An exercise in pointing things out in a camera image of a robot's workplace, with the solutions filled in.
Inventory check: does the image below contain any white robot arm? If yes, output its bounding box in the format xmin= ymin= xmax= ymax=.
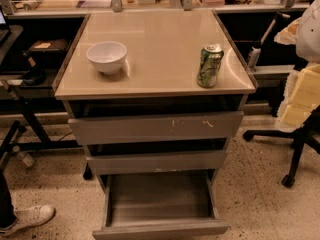
xmin=274 ymin=0 xmax=320 ymax=132

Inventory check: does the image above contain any black bag on shelf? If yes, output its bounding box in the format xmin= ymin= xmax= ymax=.
xmin=27 ymin=39 xmax=70 ymax=68

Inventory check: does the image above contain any grey middle drawer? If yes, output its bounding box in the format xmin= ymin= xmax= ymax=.
xmin=86 ymin=140 xmax=226 ymax=175

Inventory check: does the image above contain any grey drawer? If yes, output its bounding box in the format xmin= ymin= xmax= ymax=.
xmin=92 ymin=170 xmax=229 ymax=240
xmin=86 ymin=140 xmax=226 ymax=175
xmin=68 ymin=111 xmax=244 ymax=145

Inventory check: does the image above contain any grey drawer cabinet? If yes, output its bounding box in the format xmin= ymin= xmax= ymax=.
xmin=52 ymin=9 xmax=259 ymax=182

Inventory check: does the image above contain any grey top drawer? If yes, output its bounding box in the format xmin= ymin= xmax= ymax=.
xmin=68 ymin=111 xmax=244 ymax=145

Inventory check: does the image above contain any white sneaker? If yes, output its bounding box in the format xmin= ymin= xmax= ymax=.
xmin=0 ymin=204 xmax=55 ymax=237

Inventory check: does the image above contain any green soda can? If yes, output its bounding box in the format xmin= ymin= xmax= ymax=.
xmin=197 ymin=43 xmax=224 ymax=88

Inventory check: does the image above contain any white handheld tool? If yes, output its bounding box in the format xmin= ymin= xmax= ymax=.
xmin=247 ymin=12 xmax=291 ymax=72

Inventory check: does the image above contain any laptop computer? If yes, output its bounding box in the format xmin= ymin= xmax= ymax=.
xmin=0 ymin=6 xmax=11 ymax=43

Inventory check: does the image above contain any grey bottom drawer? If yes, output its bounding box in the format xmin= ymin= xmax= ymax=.
xmin=92 ymin=170 xmax=229 ymax=240

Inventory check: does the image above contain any dark trouser leg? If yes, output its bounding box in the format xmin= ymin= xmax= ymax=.
xmin=0 ymin=171 xmax=16 ymax=228

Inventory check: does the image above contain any black desk frame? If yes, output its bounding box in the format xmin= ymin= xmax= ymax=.
xmin=0 ymin=25 xmax=81 ymax=162

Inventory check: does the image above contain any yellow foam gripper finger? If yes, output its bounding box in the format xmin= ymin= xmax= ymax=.
xmin=277 ymin=64 xmax=320 ymax=128

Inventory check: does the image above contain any black office chair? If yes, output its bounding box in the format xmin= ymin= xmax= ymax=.
xmin=243 ymin=108 xmax=320 ymax=188

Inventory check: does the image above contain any white bowl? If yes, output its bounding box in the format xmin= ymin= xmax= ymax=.
xmin=86 ymin=41 xmax=127 ymax=74

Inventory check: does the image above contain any plastic bottle on floor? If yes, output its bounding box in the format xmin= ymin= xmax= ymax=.
xmin=13 ymin=146 xmax=35 ymax=168

